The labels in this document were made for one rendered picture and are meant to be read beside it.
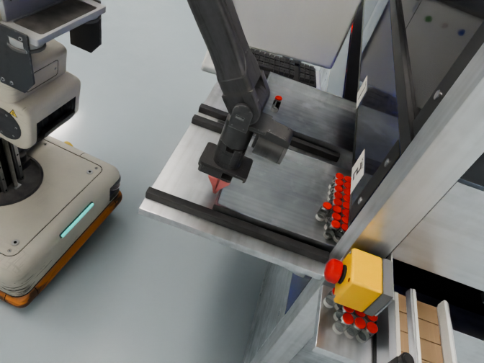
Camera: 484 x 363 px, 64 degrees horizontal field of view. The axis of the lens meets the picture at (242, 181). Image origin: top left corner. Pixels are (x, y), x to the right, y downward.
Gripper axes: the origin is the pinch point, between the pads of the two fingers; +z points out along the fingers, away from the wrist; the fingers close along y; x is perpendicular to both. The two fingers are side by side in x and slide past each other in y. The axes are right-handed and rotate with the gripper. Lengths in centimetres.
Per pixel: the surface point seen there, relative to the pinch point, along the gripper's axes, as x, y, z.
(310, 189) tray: 12.4, 21.1, 0.5
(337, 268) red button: -18.4, 23.9, -12.6
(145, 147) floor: 97, -48, 92
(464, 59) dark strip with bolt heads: -4, 25, -45
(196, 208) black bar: -7.2, -2.1, 0.1
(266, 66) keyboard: 73, -1, 6
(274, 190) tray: 7.6, 12.7, 1.0
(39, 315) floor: -5, -44, 92
